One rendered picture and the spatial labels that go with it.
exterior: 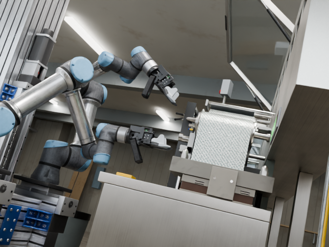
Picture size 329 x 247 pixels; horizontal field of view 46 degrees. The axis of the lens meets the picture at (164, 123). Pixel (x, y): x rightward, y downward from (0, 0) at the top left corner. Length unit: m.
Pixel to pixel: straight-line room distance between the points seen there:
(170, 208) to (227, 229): 0.22
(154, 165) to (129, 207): 9.84
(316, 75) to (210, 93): 5.52
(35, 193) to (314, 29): 1.56
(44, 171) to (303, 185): 1.27
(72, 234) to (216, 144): 3.69
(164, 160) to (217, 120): 9.52
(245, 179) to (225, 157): 0.25
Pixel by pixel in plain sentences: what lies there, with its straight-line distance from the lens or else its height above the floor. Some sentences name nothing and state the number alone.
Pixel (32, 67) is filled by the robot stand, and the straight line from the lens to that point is 2.07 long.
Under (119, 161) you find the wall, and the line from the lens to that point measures 11.80.
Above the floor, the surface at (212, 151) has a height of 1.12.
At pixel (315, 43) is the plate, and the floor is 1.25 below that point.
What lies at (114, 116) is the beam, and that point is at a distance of 10.05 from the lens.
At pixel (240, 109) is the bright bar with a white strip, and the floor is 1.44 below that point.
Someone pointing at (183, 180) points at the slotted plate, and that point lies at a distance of 1.54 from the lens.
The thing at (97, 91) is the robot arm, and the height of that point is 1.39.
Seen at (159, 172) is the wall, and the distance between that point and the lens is 11.23.
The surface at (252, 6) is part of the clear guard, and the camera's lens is 2.03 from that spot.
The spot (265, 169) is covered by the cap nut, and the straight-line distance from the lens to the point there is 1.55.
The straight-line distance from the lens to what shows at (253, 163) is 2.79.
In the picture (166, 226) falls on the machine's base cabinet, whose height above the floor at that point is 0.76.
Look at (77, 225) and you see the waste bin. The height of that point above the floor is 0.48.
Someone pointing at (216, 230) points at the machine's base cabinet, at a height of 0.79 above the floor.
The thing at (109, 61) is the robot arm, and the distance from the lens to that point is 1.94.
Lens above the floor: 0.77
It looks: 14 degrees up
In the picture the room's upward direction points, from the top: 14 degrees clockwise
